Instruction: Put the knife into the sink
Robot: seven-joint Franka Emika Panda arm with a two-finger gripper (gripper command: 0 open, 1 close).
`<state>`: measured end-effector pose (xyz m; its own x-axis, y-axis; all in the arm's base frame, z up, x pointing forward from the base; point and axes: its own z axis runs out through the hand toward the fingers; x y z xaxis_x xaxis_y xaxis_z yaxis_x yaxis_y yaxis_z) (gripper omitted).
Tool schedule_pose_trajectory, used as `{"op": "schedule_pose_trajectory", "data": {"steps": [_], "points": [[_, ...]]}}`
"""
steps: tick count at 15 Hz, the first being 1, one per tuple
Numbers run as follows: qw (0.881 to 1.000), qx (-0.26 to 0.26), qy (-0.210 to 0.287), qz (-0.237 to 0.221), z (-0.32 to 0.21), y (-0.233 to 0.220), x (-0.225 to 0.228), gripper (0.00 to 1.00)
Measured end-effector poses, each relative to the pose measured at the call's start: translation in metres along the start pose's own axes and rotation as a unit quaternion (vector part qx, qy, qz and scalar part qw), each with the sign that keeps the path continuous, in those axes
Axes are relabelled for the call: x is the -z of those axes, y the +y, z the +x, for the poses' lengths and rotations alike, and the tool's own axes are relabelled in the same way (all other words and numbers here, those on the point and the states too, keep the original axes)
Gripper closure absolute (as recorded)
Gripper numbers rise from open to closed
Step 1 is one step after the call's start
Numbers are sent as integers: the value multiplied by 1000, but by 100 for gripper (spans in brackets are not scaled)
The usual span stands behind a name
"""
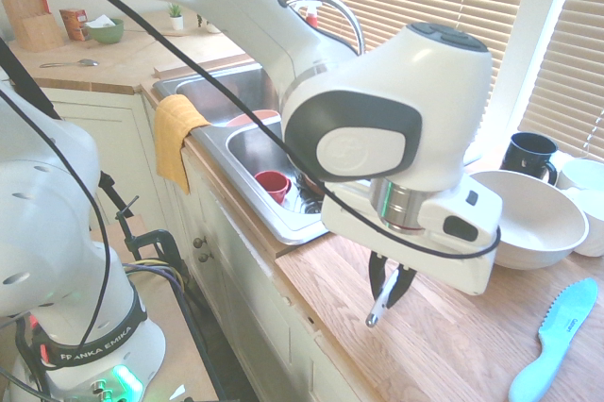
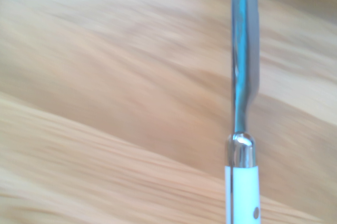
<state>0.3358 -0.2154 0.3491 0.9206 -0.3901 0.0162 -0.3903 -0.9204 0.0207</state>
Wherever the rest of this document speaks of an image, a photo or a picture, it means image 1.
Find thin black base cable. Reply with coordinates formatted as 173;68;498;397
0;89;113;352

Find red spray bottle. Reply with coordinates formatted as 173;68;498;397
303;0;323;28

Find brown wooden bowl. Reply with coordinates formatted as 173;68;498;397
295;169;327;199

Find orange cardboard box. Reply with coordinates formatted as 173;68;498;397
58;8;89;42

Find yellow dish cloth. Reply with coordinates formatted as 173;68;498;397
153;93;212;196

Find beige window blind over counter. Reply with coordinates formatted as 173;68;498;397
517;0;604;159

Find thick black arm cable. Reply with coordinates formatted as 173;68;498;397
36;0;502;262

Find chrome gooseneck faucet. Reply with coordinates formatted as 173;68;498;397
281;0;367;57

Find white ceramic cup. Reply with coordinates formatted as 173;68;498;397
556;158;604;258

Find turquoise serrated plastic knife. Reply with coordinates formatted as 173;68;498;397
508;276;600;402

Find dark leafy potted plant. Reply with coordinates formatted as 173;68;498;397
196;11;224;36

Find pink bowl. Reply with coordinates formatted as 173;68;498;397
226;109;281;129

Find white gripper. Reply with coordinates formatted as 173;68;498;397
320;195;498;305

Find black metal clamp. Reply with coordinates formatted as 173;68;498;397
97;169;184;283

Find stainless steel double sink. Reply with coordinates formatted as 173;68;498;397
151;61;332;247

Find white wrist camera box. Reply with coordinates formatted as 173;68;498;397
418;174;504;246

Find wooden knife block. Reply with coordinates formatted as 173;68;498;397
0;0;65;53

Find small potted plant white pot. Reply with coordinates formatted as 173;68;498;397
166;1;186;32

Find bundle of coloured wires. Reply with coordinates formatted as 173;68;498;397
123;257;186;293

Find small metal spoon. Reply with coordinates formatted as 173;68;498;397
38;58;101;70

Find large white bowl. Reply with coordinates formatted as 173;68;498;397
465;169;591;272

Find black mug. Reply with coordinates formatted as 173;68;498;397
499;131;561;187

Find green bowl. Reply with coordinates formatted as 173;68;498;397
86;17;126;45

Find silver table knife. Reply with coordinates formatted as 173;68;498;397
364;271;400;328

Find red cup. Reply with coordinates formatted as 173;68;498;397
254;170;293;206

